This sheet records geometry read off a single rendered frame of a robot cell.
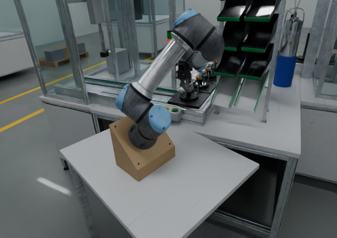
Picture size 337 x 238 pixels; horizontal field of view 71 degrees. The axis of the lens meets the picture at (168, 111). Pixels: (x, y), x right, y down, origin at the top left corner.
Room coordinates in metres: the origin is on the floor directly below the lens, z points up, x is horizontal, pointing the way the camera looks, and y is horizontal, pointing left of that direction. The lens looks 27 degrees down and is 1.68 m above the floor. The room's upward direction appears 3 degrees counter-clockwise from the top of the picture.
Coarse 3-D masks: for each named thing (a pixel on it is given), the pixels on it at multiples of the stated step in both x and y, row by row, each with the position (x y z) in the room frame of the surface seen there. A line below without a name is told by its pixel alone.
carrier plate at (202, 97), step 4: (180, 92) 1.68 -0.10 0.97; (196, 92) 1.66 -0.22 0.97; (200, 92) 1.66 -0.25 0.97; (176, 96) 1.61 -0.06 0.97; (200, 96) 1.58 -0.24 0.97; (204, 96) 1.58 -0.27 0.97; (208, 96) 1.60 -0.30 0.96; (168, 100) 1.54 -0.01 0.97; (172, 100) 1.54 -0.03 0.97; (176, 100) 1.53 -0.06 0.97; (180, 100) 1.53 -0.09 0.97; (196, 100) 1.52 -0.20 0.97; (200, 100) 1.51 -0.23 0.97; (204, 100) 1.52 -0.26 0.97; (176, 104) 1.50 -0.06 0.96; (184, 104) 1.47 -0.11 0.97; (188, 104) 1.46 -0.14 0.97; (192, 104) 1.46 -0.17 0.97; (196, 104) 1.45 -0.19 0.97; (200, 104) 1.45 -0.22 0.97; (196, 108) 1.43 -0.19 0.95
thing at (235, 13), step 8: (232, 0) 1.58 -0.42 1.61; (240, 0) 1.56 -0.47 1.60; (248, 0) 1.44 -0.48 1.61; (224, 8) 1.49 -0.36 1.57; (232, 8) 1.50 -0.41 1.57; (240, 8) 1.47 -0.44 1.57; (248, 8) 1.45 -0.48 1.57; (224, 16) 1.45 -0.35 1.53; (232, 16) 1.42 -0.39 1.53; (240, 16) 1.36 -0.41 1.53
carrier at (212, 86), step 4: (200, 76) 1.80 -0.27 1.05; (204, 76) 1.83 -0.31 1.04; (208, 76) 1.80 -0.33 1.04; (192, 80) 1.92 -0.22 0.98; (196, 80) 1.84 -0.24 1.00; (200, 80) 1.79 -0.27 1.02; (204, 80) 1.83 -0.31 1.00; (208, 80) 1.80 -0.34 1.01; (196, 84) 1.78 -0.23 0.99; (200, 84) 1.78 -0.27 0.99; (204, 84) 1.77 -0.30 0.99; (208, 84) 1.77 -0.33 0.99; (212, 84) 1.81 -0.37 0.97; (196, 88) 1.74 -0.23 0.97; (200, 88) 1.74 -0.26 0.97; (204, 88) 1.74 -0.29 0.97; (208, 88) 1.73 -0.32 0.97; (212, 88) 1.73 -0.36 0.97; (204, 92) 1.67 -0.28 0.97; (208, 92) 1.65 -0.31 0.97
